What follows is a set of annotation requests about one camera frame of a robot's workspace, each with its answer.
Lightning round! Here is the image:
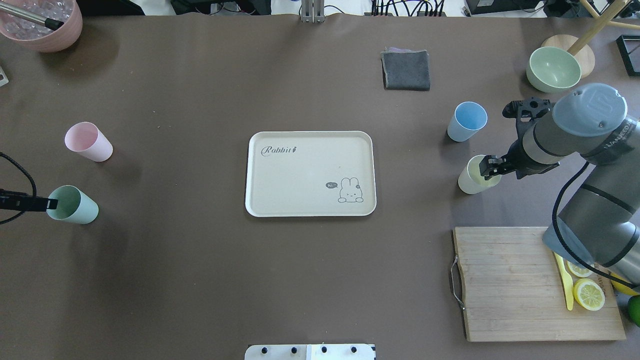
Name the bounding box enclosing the mint green cup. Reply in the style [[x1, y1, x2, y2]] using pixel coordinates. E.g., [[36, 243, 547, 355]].
[[46, 185, 99, 224]]

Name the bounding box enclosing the lemon slice near blade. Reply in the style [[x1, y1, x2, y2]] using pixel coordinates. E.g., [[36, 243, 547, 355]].
[[566, 260, 594, 278]]

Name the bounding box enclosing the black picture frame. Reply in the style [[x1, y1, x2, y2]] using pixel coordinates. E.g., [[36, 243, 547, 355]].
[[615, 35, 640, 77]]

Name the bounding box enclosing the green lime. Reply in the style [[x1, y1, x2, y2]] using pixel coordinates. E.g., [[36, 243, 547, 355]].
[[627, 295, 640, 328]]

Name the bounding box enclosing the wooden cutting board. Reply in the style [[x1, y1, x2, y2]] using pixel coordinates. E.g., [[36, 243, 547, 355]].
[[452, 227, 627, 342]]

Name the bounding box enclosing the lemon slice near handle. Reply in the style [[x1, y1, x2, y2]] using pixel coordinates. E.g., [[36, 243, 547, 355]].
[[573, 278, 606, 312]]

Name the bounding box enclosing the aluminium frame post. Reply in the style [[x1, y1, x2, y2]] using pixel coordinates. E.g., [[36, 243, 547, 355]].
[[300, 0, 326, 23]]

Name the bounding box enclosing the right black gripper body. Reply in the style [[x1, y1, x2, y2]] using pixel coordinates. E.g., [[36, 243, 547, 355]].
[[494, 140, 560, 180]]

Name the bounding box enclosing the pale yellow cup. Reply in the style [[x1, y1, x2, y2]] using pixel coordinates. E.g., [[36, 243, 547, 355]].
[[457, 154, 502, 195]]

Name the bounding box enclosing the pink ice bowl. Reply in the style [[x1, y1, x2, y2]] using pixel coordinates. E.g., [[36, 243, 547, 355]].
[[0, 0, 83, 53]]

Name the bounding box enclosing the whole lemon upper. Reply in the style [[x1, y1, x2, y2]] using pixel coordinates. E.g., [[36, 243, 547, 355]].
[[610, 272, 639, 296]]

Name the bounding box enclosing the cream rabbit print tray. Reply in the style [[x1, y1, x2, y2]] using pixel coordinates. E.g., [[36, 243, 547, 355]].
[[245, 130, 377, 218]]

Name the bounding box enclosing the green bowl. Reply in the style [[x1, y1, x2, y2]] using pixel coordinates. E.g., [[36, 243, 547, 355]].
[[526, 47, 582, 93]]

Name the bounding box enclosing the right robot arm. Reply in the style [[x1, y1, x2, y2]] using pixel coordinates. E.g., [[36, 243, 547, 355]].
[[475, 83, 640, 291]]

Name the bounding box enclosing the wooden cup stand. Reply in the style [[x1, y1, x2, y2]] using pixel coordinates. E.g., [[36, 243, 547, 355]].
[[541, 0, 639, 79]]

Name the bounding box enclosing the light blue cup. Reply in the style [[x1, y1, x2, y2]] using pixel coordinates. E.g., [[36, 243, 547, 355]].
[[446, 101, 489, 142]]

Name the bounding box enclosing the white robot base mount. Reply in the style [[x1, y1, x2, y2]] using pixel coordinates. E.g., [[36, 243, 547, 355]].
[[244, 343, 377, 360]]

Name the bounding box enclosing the metal ice scoop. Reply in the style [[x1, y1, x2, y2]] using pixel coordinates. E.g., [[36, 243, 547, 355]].
[[0, 1, 65, 31]]

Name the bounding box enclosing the pink cup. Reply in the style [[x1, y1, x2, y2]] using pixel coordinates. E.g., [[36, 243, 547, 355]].
[[64, 121, 114, 162]]

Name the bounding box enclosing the grey folded cloth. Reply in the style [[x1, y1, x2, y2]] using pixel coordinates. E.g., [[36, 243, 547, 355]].
[[381, 47, 431, 91]]

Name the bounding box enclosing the yellow plastic knife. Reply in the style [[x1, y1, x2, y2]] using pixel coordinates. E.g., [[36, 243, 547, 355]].
[[553, 252, 575, 312]]

